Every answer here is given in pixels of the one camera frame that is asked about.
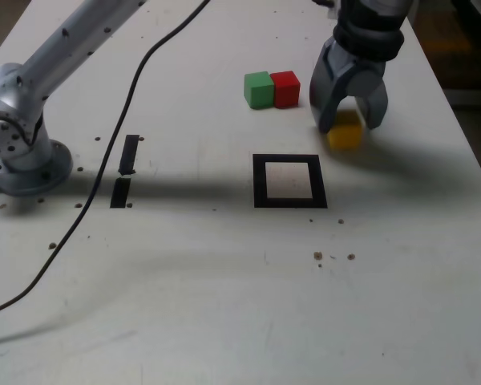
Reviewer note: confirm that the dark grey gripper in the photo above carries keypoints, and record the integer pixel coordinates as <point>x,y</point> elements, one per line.
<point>356,60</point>

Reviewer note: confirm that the red cube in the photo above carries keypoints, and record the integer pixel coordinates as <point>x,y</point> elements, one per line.
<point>286,90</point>

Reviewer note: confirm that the yellow cube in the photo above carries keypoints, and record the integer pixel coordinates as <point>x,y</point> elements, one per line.
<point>344,138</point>

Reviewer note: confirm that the black tape strip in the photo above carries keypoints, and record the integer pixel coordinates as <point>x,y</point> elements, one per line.
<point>129,156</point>

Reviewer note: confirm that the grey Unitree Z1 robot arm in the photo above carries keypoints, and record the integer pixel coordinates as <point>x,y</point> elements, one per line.
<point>24,80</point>

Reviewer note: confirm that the green cube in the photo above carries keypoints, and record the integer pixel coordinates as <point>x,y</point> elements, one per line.
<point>258,94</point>

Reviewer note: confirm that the black tape square outline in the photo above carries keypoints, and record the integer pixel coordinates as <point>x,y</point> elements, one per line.
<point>259,180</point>

